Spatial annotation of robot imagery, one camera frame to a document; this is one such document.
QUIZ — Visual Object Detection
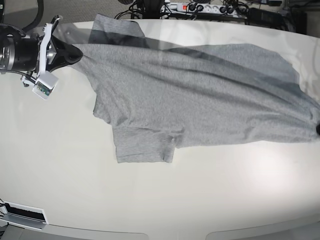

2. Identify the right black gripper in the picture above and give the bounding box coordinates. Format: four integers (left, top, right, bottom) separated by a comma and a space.
0, 34, 83, 73

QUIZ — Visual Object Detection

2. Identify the white power strip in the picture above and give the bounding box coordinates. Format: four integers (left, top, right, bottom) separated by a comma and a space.
160, 1, 243, 18

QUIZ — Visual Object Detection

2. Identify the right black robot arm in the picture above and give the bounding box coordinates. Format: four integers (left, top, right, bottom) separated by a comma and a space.
0, 0, 83, 78

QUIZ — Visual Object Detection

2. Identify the white cable tray box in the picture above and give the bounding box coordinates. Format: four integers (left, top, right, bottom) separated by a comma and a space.
0, 200, 49, 231

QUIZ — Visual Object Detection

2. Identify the grey t-shirt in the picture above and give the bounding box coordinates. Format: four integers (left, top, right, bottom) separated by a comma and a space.
74, 14, 320, 163

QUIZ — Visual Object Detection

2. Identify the black cable bundle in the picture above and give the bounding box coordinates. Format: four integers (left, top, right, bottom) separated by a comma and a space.
113, 0, 166, 20

